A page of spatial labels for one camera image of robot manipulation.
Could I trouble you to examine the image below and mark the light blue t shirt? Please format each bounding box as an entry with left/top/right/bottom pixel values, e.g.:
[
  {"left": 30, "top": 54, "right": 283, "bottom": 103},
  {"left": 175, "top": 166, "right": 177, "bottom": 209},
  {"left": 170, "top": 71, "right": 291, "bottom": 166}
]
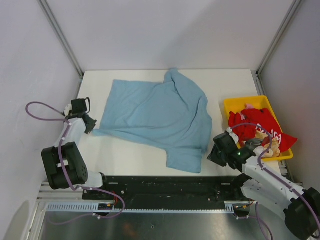
[{"left": 93, "top": 69, "right": 213, "bottom": 174}]

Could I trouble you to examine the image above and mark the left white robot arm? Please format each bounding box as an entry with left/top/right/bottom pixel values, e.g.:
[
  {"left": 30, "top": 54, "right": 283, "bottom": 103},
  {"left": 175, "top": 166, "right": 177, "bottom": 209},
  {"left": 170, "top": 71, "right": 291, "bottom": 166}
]
[{"left": 41, "top": 113, "right": 111, "bottom": 200}]

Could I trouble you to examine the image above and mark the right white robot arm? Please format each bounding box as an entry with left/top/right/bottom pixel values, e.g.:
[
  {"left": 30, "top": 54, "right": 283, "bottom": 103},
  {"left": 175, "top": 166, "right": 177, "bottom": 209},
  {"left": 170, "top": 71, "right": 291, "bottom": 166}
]
[{"left": 207, "top": 129, "right": 320, "bottom": 240}]

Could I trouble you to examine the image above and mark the red printed t shirt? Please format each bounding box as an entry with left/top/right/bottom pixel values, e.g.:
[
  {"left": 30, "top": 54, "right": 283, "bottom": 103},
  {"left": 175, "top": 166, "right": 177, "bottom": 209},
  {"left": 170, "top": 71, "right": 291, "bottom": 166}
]
[{"left": 228, "top": 108, "right": 298, "bottom": 157}]

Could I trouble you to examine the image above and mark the yellow plastic bin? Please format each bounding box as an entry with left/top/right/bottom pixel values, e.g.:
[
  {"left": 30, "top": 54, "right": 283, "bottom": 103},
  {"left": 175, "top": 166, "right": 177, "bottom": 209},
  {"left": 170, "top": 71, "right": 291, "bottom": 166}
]
[{"left": 224, "top": 95, "right": 298, "bottom": 161}]

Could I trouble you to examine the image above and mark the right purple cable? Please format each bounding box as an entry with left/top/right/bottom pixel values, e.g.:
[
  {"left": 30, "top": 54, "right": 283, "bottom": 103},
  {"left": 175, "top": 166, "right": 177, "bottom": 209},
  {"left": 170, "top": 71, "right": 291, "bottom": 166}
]
[{"left": 229, "top": 122, "right": 320, "bottom": 238}]

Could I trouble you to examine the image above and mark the purple cable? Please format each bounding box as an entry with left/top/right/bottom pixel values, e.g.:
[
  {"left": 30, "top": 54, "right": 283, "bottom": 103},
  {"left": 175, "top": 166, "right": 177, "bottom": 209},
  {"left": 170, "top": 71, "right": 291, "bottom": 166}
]
[
  {"left": 25, "top": 101, "right": 126, "bottom": 225},
  {"left": 229, "top": 122, "right": 320, "bottom": 238}
]

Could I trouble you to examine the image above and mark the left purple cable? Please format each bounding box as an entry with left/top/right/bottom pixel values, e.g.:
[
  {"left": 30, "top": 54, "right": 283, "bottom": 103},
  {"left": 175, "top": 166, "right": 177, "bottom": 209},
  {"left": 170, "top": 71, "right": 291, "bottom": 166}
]
[{"left": 25, "top": 101, "right": 126, "bottom": 225}]

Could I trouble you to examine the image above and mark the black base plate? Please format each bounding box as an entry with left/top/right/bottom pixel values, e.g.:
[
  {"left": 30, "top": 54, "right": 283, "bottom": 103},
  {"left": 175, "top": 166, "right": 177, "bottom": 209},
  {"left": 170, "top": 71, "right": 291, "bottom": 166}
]
[{"left": 82, "top": 176, "right": 250, "bottom": 209}]

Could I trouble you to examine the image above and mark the aluminium frame rail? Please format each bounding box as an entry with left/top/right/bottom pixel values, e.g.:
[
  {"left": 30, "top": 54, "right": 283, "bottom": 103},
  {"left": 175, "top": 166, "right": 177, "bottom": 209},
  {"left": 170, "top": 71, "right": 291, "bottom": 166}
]
[{"left": 37, "top": 182, "right": 83, "bottom": 202}]

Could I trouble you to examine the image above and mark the grey slotted cable duct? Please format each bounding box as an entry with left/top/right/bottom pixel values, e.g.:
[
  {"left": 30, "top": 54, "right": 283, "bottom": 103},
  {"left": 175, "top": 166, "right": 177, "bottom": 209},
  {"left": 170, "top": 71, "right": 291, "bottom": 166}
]
[{"left": 46, "top": 201, "right": 250, "bottom": 214}]

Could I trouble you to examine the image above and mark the left aluminium corner post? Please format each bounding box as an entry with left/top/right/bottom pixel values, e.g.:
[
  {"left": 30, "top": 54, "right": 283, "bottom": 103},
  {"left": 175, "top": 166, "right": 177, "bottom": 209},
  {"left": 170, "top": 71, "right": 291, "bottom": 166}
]
[{"left": 37, "top": 0, "right": 84, "bottom": 79}]

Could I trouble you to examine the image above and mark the aluminium corner post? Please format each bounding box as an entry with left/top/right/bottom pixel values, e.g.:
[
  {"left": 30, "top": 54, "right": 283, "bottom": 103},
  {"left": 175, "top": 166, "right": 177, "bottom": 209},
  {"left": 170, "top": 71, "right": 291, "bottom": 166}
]
[
  {"left": 37, "top": 0, "right": 84, "bottom": 79},
  {"left": 255, "top": 0, "right": 305, "bottom": 78}
]

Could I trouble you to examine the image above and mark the right aluminium corner post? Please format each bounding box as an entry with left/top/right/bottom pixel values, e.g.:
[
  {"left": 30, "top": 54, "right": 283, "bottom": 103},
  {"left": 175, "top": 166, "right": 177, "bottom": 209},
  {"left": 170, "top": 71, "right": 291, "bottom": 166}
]
[{"left": 255, "top": 0, "right": 305, "bottom": 78}]

